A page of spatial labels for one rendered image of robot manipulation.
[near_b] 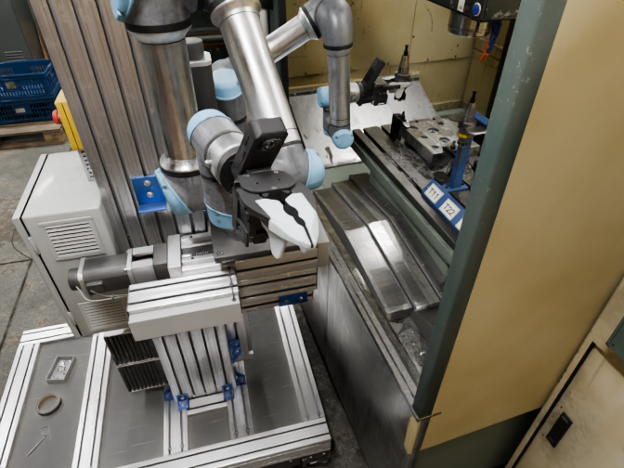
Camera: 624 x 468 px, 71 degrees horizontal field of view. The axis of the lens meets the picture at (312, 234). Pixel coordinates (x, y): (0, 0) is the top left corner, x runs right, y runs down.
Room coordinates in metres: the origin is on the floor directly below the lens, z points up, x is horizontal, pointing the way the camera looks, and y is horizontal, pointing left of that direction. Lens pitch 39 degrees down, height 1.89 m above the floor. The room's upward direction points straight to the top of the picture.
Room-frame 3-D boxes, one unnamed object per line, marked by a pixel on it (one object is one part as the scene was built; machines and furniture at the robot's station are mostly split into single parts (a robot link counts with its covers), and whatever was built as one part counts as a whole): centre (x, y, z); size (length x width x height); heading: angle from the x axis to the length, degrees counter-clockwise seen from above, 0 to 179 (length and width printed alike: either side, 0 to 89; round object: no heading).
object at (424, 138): (1.81, -0.57, 0.96); 0.29 x 0.23 x 0.05; 18
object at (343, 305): (1.58, 0.02, 0.40); 2.08 x 0.07 x 0.80; 18
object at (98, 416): (1.07, 0.64, 0.15); 1.27 x 0.85 x 0.17; 104
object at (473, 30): (1.78, -0.59, 1.49); 0.16 x 0.16 x 0.12
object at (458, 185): (1.52, -0.58, 1.05); 0.10 x 0.05 x 0.30; 108
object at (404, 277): (1.47, -0.28, 0.70); 0.90 x 0.30 x 0.16; 18
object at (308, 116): (2.41, -0.38, 0.75); 0.89 x 0.67 x 0.26; 108
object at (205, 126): (0.64, 0.15, 1.56); 0.11 x 0.08 x 0.09; 29
